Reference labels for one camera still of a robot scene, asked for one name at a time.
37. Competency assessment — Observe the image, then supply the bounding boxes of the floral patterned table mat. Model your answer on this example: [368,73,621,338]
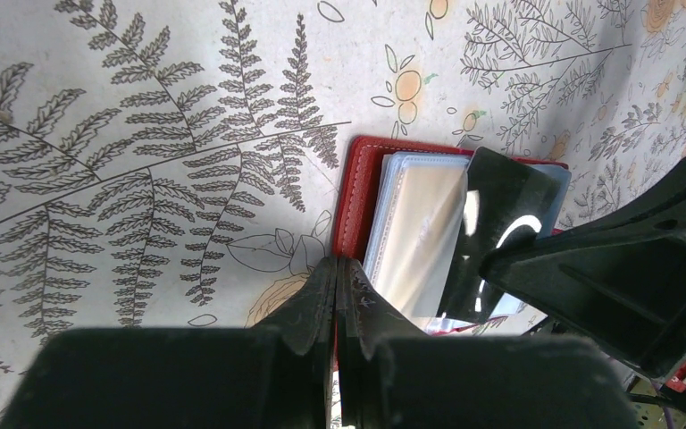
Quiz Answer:
[0,1,686,423]

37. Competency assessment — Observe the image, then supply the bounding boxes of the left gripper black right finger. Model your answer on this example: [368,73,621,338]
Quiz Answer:
[335,257,636,428]

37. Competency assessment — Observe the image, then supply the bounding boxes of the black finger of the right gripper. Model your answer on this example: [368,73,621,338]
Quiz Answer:
[480,156,686,378]

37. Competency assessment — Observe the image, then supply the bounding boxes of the gold credit card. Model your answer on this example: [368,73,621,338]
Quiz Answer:
[365,166,467,319]

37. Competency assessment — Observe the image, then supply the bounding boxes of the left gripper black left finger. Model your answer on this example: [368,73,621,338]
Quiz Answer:
[0,257,338,428]

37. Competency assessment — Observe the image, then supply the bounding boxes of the red leather card holder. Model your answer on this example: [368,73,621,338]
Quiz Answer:
[330,136,572,377]

